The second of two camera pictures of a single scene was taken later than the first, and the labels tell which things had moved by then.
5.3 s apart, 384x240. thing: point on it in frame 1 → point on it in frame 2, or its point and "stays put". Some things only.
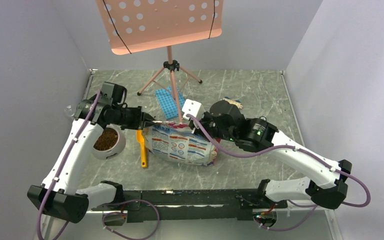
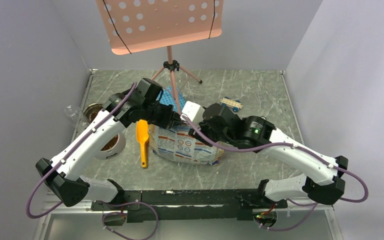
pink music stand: x=133 y=26 stays put
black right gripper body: x=211 y=125 stays put
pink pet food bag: x=175 y=142 stays put
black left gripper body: x=132 y=118 → x=163 y=115
